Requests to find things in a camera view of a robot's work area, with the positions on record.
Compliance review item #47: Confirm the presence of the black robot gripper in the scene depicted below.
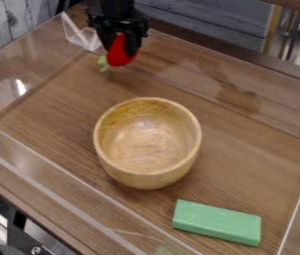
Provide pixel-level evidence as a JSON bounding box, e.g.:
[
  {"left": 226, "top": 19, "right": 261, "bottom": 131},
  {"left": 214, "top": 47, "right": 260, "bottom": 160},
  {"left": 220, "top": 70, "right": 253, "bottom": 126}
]
[{"left": 86, "top": 9, "right": 150, "bottom": 57}]

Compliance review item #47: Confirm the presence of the red plush fruit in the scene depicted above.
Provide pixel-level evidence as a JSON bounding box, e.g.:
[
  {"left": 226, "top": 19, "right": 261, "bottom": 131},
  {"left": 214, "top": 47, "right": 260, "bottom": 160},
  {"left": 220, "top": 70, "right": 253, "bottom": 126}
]
[{"left": 98, "top": 33, "right": 139, "bottom": 72}]

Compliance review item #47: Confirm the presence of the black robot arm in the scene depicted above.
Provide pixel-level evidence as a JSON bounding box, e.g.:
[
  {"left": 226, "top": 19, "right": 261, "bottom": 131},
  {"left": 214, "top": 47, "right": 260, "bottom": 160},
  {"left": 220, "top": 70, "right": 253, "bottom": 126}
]
[{"left": 86, "top": 0, "right": 150, "bottom": 57}]

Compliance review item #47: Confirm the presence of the wooden bowl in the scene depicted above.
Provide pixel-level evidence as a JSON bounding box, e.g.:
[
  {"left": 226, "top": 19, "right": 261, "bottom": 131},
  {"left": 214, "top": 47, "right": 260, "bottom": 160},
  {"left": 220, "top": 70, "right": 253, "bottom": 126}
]
[{"left": 94, "top": 97, "right": 202, "bottom": 190}]

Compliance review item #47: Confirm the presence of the wooden chair in background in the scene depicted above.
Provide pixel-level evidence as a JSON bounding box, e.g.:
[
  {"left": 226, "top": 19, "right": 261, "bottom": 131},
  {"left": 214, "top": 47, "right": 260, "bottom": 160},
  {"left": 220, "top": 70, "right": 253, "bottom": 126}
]
[{"left": 261, "top": 0, "right": 300, "bottom": 62}]

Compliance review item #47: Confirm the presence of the green rectangular block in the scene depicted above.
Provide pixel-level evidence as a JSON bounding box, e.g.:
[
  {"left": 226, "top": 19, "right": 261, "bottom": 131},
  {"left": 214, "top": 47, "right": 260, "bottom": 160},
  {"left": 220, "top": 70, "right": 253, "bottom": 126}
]
[{"left": 171, "top": 199, "right": 261, "bottom": 247}]

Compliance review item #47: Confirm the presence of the black table leg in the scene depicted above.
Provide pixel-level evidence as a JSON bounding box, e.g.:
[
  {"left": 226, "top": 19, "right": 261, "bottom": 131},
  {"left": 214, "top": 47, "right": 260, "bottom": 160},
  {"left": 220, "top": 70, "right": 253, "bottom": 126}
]
[{"left": 7, "top": 210, "right": 54, "bottom": 255}]

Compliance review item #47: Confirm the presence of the clear acrylic corner bracket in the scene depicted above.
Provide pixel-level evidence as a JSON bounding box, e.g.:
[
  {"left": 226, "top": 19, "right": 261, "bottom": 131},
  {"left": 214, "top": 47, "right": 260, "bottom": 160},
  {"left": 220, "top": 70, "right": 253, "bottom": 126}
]
[{"left": 60, "top": 12, "right": 102, "bottom": 52}]

